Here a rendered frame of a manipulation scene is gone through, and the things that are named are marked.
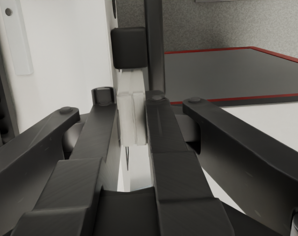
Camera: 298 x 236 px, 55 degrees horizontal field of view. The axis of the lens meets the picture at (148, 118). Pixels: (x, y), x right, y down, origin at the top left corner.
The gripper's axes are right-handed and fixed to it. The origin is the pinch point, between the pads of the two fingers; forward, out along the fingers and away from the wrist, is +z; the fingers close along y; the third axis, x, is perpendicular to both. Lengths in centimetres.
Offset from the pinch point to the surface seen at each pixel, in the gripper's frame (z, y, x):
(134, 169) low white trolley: 17.4, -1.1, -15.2
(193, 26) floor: 93, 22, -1
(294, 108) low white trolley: 17.4, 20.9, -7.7
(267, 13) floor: 93, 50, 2
